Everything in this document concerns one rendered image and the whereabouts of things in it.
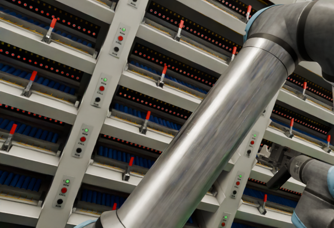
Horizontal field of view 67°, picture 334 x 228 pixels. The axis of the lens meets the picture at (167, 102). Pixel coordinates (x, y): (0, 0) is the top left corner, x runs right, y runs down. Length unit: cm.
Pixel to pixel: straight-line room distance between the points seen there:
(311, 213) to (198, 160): 52
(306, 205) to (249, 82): 52
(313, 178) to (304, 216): 11
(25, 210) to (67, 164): 22
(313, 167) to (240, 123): 50
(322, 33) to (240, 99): 17
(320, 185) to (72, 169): 81
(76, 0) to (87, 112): 39
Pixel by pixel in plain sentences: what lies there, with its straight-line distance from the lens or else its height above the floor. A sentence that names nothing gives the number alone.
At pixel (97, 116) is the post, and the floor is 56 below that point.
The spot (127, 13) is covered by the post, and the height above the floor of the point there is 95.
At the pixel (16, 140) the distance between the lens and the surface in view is 107.
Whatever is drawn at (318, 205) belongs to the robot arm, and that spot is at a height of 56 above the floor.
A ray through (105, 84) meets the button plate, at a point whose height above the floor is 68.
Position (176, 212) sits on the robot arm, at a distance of 46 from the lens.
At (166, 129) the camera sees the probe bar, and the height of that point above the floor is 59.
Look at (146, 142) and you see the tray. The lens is 101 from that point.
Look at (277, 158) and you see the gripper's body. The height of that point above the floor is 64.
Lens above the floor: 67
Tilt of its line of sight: 1 degrees up
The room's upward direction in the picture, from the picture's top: 20 degrees clockwise
